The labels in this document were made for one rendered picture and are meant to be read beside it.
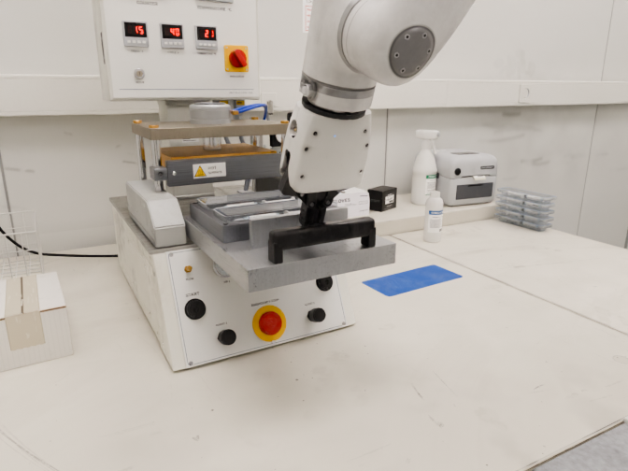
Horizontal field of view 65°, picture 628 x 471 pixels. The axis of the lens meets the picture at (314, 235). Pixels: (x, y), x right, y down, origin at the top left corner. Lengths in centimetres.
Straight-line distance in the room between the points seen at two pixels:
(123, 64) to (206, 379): 65
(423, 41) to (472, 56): 162
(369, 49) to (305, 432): 47
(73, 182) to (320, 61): 107
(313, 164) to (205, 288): 34
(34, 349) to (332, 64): 65
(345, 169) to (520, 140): 178
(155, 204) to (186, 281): 14
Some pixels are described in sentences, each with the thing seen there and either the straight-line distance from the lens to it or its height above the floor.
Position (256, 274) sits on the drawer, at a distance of 59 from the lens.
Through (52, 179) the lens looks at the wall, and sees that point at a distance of 150.
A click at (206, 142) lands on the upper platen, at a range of 101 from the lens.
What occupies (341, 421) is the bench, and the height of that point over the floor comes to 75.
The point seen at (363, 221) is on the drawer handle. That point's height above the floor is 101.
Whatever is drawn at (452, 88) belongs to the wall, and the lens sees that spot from 196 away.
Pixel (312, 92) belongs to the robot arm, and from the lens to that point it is 55.
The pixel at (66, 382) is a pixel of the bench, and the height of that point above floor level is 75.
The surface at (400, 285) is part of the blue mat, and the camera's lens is 113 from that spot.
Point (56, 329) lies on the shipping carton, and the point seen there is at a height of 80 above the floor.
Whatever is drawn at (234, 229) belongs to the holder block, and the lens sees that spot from 69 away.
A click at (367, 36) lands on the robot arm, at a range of 47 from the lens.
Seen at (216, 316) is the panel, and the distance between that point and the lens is 83.
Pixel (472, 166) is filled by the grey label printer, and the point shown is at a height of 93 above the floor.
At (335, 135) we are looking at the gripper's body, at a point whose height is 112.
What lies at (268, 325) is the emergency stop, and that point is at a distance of 85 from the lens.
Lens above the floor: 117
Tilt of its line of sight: 16 degrees down
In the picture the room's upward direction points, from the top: straight up
